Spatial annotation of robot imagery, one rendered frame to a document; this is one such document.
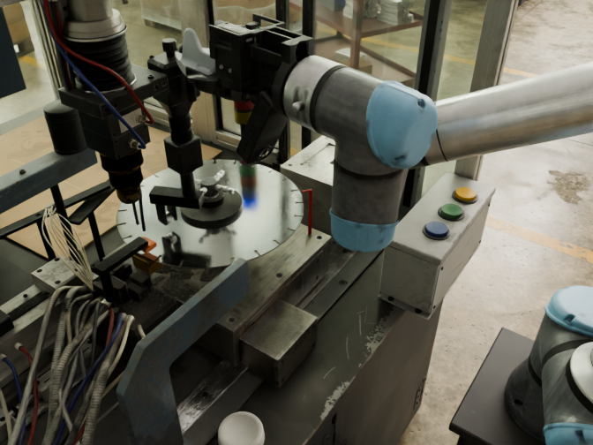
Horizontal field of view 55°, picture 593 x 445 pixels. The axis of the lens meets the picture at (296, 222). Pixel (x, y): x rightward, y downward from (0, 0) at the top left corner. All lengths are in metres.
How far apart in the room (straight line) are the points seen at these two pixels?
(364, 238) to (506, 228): 2.10
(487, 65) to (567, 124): 0.49
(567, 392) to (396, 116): 0.41
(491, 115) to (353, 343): 0.53
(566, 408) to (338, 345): 0.42
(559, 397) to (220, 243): 0.54
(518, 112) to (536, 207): 2.22
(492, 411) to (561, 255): 1.68
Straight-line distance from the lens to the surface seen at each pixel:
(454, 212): 1.12
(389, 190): 0.60
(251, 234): 0.96
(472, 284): 2.36
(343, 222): 0.62
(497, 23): 1.13
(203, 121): 1.64
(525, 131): 0.68
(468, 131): 0.69
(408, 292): 1.09
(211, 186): 0.99
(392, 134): 0.53
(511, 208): 2.84
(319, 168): 1.23
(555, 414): 0.80
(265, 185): 1.08
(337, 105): 0.57
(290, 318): 0.99
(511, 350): 1.11
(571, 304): 0.88
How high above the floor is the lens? 1.54
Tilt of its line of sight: 37 degrees down
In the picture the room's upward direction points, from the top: straight up
